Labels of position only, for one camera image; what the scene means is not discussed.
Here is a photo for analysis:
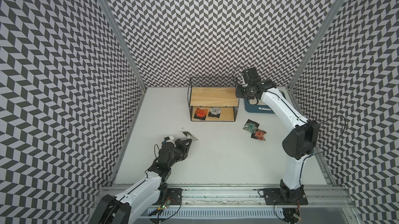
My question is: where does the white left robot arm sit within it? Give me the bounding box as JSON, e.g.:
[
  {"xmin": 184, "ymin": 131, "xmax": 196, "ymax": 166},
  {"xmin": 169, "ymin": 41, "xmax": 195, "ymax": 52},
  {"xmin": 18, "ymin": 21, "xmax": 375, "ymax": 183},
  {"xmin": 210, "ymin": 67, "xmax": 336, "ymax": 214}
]
[{"xmin": 89, "ymin": 137, "xmax": 194, "ymax": 224}]

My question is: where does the aluminium corner post left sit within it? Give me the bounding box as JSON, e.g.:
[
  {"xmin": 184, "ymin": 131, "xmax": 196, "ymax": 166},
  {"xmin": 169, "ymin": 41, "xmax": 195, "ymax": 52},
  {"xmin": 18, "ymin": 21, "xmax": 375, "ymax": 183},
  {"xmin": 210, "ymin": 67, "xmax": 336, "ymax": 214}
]
[{"xmin": 97, "ymin": 0, "xmax": 147, "ymax": 91}]

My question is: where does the aluminium corner post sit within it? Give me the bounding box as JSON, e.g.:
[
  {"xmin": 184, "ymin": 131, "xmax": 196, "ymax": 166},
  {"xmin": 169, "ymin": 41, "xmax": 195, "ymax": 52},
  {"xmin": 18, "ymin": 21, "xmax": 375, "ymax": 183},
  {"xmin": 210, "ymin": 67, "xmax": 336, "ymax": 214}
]
[
  {"xmin": 97, "ymin": 0, "xmax": 147, "ymax": 91},
  {"xmin": 288, "ymin": 0, "xmax": 361, "ymax": 89}
]

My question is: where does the red tea bag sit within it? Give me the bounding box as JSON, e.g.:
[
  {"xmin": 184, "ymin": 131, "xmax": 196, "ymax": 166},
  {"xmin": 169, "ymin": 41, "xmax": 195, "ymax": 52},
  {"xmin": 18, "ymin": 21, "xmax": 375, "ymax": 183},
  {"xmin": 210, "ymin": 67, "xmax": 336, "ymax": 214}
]
[
  {"xmin": 251, "ymin": 129, "xmax": 266, "ymax": 141},
  {"xmin": 193, "ymin": 108, "xmax": 208, "ymax": 121}
]

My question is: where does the aluminium corner post right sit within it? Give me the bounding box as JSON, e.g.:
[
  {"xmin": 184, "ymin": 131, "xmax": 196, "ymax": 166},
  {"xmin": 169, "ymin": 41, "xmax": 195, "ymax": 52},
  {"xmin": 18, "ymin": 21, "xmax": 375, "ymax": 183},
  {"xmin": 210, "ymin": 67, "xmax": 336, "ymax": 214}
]
[{"xmin": 288, "ymin": 0, "xmax": 361, "ymax": 89}]

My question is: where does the aluminium front rail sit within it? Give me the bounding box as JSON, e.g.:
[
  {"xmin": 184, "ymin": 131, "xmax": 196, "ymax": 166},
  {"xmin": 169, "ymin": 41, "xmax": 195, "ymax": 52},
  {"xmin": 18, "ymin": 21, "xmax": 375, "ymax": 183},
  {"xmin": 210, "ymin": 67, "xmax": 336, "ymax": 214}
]
[{"xmin": 168, "ymin": 183, "xmax": 354, "ymax": 208}]

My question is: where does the black wire wooden shelf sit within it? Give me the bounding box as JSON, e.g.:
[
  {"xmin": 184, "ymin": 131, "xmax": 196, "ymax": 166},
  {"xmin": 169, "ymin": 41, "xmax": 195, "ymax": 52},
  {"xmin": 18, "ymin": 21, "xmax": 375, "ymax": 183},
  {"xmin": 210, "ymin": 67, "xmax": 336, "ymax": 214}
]
[{"xmin": 187, "ymin": 76, "xmax": 240, "ymax": 122}]

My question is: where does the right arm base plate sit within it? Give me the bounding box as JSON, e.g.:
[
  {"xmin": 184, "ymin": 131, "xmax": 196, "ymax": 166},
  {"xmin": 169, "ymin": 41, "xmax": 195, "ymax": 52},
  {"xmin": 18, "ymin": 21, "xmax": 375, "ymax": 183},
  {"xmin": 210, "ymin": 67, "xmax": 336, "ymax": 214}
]
[{"xmin": 261, "ymin": 187, "xmax": 309, "ymax": 206}]

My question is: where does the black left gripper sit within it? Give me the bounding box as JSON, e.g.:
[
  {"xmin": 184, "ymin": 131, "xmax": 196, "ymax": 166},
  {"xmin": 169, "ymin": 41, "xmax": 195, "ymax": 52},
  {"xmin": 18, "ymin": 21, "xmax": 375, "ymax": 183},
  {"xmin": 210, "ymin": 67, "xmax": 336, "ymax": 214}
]
[{"xmin": 168, "ymin": 138, "xmax": 192, "ymax": 168}]

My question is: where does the blue tray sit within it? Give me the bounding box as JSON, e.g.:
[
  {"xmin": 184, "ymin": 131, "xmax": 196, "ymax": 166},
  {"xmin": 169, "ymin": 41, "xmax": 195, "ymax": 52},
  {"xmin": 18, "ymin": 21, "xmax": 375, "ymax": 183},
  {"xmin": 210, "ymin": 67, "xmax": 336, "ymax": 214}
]
[{"xmin": 244, "ymin": 99, "xmax": 274, "ymax": 114}]

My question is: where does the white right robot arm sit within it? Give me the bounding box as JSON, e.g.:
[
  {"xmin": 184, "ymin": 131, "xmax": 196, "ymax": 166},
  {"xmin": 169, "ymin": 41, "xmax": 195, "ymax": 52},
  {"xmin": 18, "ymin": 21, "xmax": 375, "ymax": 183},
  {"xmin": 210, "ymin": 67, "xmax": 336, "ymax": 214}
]
[{"xmin": 235, "ymin": 67, "xmax": 320, "ymax": 203}]

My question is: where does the green tea bag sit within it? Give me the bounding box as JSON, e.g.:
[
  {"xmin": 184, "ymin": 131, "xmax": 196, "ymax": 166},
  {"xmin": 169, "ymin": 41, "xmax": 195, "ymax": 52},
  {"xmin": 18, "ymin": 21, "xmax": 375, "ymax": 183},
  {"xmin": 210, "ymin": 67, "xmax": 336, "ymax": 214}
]
[{"xmin": 243, "ymin": 119, "xmax": 259, "ymax": 134}]

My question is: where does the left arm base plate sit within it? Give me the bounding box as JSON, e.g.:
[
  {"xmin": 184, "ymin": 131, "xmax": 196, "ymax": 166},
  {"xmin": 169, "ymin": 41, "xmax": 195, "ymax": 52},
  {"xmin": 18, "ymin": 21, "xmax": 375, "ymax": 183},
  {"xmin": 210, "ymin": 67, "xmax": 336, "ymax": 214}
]
[{"xmin": 155, "ymin": 188, "xmax": 183, "ymax": 205}]

